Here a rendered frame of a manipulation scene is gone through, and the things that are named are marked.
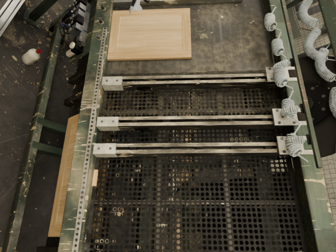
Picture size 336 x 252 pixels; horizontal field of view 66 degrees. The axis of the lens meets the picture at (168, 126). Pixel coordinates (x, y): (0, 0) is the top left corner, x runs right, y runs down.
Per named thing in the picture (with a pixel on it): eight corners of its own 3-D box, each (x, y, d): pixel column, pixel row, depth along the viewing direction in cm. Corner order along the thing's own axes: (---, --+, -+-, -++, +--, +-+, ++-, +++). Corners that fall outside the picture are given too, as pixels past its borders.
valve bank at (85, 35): (63, 1, 197) (82, -16, 184) (79, 13, 208) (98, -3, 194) (51, 54, 178) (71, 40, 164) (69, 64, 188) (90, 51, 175)
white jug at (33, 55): (22, 52, 222) (34, 42, 211) (34, 58, 229) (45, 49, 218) (20, 62, 218) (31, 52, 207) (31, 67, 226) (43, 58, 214)
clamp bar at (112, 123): (101, 118, 159) (88, 100, 137) (299, 116, 153) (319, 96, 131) (99, 134, 155) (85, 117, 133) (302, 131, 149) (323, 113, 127)
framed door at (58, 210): (70, 119, 216) (68, 118, 214) (115, 99, 184) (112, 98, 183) (50, 236, 180) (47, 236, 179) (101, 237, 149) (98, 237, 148)
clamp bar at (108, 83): (105, 80, 170) (94, 57, 148) (291, 76, 164) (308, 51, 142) (104, 93, 166) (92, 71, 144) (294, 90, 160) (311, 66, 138)
